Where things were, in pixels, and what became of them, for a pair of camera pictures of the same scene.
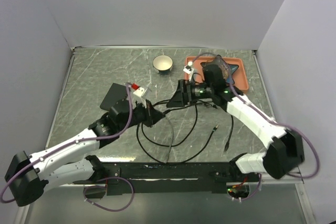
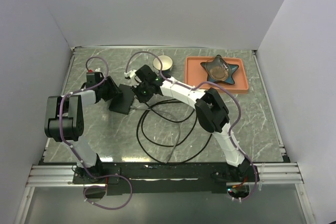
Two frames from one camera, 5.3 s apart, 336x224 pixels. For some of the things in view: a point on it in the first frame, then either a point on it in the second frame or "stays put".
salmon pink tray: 240,77 stays put
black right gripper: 182,96 → 142,98
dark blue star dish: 227,68 stays put
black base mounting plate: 124,179 stays put
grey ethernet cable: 171,145 → 174,118
